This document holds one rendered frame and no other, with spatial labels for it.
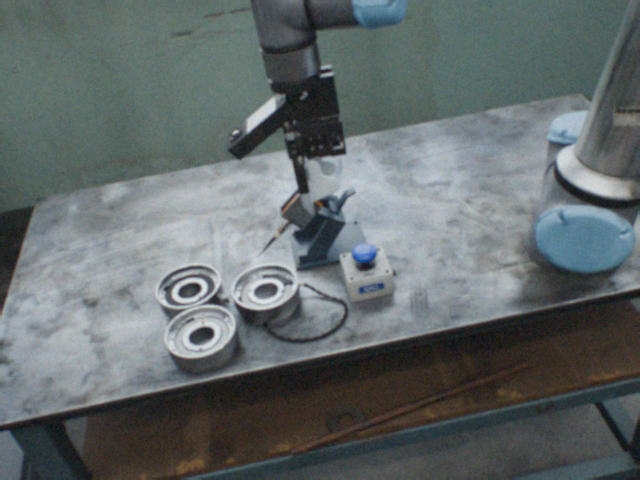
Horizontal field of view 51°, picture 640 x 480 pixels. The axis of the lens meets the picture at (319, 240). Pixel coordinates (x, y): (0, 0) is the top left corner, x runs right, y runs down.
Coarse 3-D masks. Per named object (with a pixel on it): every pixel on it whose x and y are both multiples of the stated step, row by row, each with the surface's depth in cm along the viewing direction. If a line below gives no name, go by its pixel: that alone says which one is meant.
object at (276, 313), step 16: (256, 272) 108; (272, 272) 107; (288, 272) 106; (240, 288) 105; (256, 288) 105; (272, 288) 106; (240, 304) 101; (288, 304) 101; (256, 320) 101; (272, 320) 102
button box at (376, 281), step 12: (384, 252) 105; (348, 264) 104; (360, 264) 103; (372, 264) 103; (384, 264) 103; (348, 276) 102; (360, 276) 102; (372, 276) 101; (384, 276) 101; (348, 288) 102; (360, 288) 102; (372, 288) 102; (384, 288) 103; (360, 300) 103
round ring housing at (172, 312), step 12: (192, 264) 110; (204, 264) 109; (168, 276) 109; (180, 276) 109; (216, 276) 108; (156, 288) 106; (180, 288) 107; (192, 288) 109; (204, 288) 106; (216, 288) 104; (180, 300) 105; (192, 300) 104; (204, 300) 102; (216, 300) 104; (168, 312) 103; (180, 312) 102
